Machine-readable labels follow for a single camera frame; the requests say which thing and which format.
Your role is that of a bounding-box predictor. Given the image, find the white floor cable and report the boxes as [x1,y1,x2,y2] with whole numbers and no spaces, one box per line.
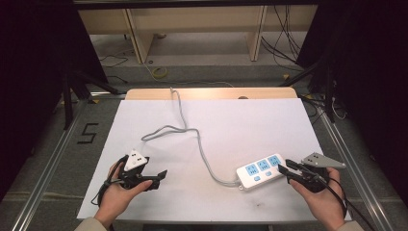
[141,60,236,89]

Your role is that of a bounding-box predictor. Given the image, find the yellow coiled cable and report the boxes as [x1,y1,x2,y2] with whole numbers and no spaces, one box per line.
[151,65,168,80]

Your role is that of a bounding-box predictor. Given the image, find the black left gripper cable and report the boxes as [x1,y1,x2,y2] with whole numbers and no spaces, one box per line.
[90,154,130,207]

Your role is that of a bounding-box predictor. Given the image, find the black metal stand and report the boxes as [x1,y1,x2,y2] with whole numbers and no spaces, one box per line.
[61,69,120,131]
[278,56,337,124]

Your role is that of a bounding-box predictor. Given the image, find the aluminium floor rail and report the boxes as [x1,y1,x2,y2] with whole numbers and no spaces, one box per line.
[10,98,90,231]
[316,101,396,231]

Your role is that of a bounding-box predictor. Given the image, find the wooden shelf unit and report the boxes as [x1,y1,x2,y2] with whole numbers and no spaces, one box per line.
[77,4,319,64]

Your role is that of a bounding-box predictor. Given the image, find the person's right hand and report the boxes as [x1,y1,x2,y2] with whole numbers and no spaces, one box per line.
[288,167,347,230]

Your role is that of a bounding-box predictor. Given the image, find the bundle of black cables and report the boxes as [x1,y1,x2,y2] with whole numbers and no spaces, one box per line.
[260,5,307,66]

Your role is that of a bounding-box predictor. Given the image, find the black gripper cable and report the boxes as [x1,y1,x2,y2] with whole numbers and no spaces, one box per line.
[316,171,377,231]
[90,154,130,207]

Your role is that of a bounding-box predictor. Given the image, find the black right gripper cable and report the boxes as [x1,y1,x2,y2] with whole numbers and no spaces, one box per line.
[316,171,377,231]

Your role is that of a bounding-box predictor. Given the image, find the white power strip blue sockets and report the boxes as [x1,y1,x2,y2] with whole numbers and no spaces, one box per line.
[236,152,288,193]

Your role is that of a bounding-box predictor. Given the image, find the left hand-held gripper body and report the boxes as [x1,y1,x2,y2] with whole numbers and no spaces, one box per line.
[117,148,162,192]

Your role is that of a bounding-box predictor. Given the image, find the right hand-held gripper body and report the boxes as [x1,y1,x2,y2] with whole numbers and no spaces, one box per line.
[289,151,347,194]

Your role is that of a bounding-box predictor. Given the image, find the person's left hand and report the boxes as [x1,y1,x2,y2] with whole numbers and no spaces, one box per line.
[93,161,154,226]

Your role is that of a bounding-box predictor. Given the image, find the grey power strip cable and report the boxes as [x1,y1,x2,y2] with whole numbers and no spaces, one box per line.
[140,87,242,189]

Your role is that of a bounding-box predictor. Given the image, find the black curtain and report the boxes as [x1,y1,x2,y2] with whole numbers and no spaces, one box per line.
[295,0,408,193]
[0,0,110,201]

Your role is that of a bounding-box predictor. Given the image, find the white table sheet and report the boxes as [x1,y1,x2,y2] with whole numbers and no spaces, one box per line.
[76,97,353,223]

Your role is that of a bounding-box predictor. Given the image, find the thin black floor cable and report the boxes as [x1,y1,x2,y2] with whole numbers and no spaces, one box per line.
[98,51,130,69]

